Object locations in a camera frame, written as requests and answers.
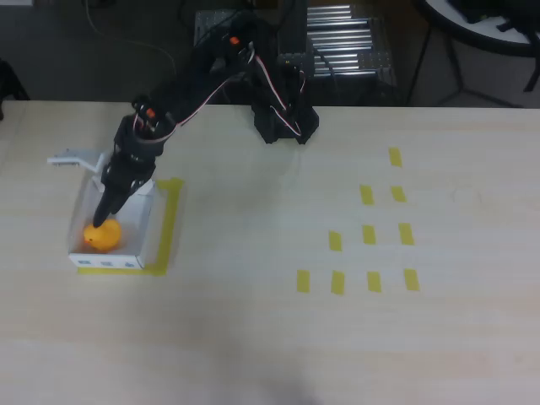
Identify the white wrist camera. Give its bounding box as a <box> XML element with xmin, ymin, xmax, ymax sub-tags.
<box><xmin>46</xmin><ymin>146</ymin><xmax>106</xmax><ymax>193</ymax></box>

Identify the red white servo cable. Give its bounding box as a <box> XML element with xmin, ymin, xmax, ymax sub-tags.
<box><xmin>176</xmin><ymin>46</ymin><xmax>257</xmax><ymax>127</ymax></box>
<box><xmin>248</xmin><ymin>50</ymin><xmax>307</xmax><ymax>137</ymax></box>

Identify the yellow rubber duck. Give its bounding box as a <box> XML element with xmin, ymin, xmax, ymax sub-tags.
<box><xmin>83</xmin><ymin>219</ymin><xmax>122</xmax><ymax>253</ymax></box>

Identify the beige cable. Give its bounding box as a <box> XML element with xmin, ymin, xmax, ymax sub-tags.
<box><xmin>85</xmin><ymin>0</ymin><xmax>179</xmax><ymax>85</ymax></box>

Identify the round white table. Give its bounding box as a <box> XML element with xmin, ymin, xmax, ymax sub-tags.
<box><xmin>405</xmin><ymin>0</ymin><xmax>540</xmax><ymax>110</ymax></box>

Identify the metal roller rack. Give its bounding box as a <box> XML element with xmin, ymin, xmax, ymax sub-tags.
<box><xmin>192</xmin><ymin>3</ymin><xmax>397</xmax><ymax>106</ymax></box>

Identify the yellow L-shaped tape outline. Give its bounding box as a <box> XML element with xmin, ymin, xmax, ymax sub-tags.
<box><xmin>77</xmin><ymin>178</ymin><xmax>186</xmax><ymax>278</ymax></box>

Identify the white open cardboard box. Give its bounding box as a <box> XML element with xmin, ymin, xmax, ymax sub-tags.
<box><xmin>67</xmin><ymin>175</ymin><xmax>159</xmax><ymax>270</ymax></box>

